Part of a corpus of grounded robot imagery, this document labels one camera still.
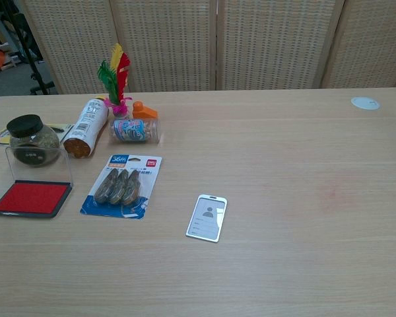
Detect blue correction tape blister pack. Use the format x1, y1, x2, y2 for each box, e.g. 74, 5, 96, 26
79, 154, 163, 221

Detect red ink stamp pad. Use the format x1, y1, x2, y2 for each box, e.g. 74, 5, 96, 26
0, 145, 74, 219

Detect black metal stand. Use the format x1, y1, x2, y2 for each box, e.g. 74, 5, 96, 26
0, 0, 59, 96

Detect clear plastic candy jar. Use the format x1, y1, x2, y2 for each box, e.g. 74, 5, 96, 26
108, 118, 161, 145

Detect colourful feather shuttlecock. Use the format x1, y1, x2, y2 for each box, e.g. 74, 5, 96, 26
96, 42, 134, 120

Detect white cylindrical snack can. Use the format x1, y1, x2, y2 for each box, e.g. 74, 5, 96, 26
63, 96, 110, 160

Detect glass jar with black lid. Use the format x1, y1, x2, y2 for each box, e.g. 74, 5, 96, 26
6, 114, 61, 168

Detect grey round cable grommet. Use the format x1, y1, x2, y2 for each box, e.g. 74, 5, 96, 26
350, 96, 381, 111

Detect woven rattan folding screen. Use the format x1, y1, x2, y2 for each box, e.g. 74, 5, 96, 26
18, 0, 396, 96

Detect silver ID badge holder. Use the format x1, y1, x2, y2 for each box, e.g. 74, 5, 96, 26
185, 194, 228, 244

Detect yellow red paper card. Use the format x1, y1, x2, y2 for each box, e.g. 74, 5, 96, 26
0, 123, 74, 147

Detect orange plastic toy block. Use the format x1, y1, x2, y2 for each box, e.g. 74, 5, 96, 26
132, 100, 159, 121

